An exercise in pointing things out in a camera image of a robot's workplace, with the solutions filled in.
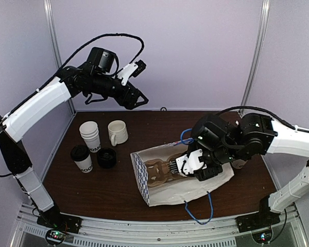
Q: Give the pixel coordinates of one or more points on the stack of black cup lids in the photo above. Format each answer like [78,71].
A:
[106,158]

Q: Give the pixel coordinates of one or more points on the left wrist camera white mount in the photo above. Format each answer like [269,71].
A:
[132,69]

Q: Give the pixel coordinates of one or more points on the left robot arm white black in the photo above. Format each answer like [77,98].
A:
[91,77]

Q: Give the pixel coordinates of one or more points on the cream ceramic mug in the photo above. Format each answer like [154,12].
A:
[118,133]

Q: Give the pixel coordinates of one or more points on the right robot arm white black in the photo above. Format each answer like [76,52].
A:
[216,142]

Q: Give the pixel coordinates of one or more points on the brown cardboard cup carrier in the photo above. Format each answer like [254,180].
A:
[159,172]

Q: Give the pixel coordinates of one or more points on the checkered paper takeout bag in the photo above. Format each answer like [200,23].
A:
[176,191]

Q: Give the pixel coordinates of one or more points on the white cup holding straws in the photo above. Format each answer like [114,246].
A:
[238,164]

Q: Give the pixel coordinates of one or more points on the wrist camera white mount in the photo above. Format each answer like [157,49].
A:
[132,69]
[187,165]

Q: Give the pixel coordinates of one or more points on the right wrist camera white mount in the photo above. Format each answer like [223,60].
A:
[187,165]

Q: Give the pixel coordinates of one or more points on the stack of white paper cups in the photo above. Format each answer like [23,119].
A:
[89,132]

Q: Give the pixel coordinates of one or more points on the right aluminium corner post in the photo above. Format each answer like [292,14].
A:
[262,29]

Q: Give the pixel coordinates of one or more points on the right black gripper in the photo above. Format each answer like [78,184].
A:
[202,176]

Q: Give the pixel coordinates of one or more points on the aluminium front rail frame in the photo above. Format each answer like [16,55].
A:
[221,231]

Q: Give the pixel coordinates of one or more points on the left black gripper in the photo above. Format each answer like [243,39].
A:
[130,104]

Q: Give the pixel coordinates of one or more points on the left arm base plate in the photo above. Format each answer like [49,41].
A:
[66,223]

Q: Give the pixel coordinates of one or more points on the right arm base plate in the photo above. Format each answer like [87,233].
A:
[256,221]

